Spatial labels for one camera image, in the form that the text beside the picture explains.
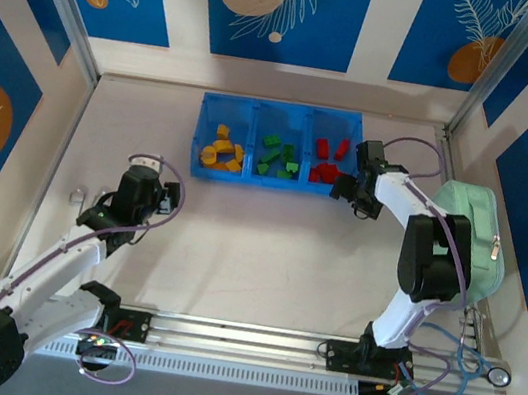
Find large red lego brick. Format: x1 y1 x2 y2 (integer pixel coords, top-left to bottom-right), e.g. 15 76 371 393
316 162 343 185

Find red long lego brick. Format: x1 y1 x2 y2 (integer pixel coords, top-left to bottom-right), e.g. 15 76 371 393
334 138 352 164

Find small red lego brick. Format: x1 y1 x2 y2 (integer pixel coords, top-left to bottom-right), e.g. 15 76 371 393
314 138 333 161

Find yellow arch lego piece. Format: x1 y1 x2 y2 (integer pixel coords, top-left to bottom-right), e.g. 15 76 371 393
198 143 221 168

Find yellow sloped lego brick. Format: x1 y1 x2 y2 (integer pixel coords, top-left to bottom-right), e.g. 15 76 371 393
213 138 237 156

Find silver scissors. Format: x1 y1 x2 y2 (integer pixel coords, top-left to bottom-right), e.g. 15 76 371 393
68 183 114 210

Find blue three-compartment bin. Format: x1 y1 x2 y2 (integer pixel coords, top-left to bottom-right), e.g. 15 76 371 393
188 89 371 206

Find mint green zipper pouch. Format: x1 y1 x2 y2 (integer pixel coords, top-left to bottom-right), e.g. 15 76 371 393
418 178 520 304

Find blue tube stethoscope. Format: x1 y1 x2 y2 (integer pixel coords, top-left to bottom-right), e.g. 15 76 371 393
405 297 524 395

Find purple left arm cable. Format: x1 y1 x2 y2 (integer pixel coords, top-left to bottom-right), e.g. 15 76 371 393
0 128 194 395

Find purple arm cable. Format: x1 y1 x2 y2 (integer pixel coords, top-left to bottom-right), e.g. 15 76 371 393
341 133 496 395
0 128 194 395

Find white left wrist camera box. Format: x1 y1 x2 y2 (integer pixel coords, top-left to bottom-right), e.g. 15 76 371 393
125 150 165 179

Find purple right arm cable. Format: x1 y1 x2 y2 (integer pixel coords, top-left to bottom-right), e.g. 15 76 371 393
341 133 496 395

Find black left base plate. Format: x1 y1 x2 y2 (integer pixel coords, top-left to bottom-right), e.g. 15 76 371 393
57 298 153 346

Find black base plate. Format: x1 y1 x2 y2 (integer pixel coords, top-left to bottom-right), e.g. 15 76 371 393
321 337 419 386
57 298 153 346

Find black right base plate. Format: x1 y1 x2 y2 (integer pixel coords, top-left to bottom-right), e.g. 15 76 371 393
321 337 419 386

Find aluminium mounting rail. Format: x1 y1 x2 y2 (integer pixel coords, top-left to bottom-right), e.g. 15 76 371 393
0 272 517 395

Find white slotted cable duct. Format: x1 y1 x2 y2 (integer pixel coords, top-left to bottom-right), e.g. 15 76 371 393
0 320 362 395

